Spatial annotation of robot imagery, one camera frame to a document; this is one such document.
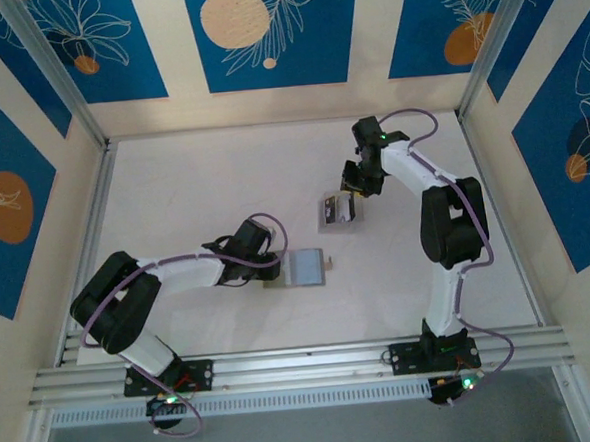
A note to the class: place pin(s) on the black controller board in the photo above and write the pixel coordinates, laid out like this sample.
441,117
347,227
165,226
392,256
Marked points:
446,393
162,405

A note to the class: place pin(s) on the aluminium frame post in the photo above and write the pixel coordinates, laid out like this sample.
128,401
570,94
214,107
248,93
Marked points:
494,43
55,70

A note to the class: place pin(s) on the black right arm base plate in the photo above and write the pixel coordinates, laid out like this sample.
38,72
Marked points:
408,359

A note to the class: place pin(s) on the black right controller board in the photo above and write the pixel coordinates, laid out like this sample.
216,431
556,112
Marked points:
446,393

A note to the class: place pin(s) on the aluminium side rail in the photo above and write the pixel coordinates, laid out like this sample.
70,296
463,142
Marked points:
506,228
88,243

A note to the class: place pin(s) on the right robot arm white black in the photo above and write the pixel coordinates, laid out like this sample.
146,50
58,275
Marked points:
445,302

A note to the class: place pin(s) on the black left controller board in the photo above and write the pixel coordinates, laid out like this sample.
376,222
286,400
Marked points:
162,405

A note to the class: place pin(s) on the aluminium front rail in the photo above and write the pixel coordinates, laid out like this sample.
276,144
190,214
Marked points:
304,366

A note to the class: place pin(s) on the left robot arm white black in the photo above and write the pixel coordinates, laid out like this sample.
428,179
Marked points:
188,272

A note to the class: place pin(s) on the black card white print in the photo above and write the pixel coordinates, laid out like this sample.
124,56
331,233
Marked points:
330,211

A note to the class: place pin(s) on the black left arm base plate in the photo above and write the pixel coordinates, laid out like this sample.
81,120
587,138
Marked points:
144,380

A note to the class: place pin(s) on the grey card holder wallet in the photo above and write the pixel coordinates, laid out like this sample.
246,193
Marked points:
305,268

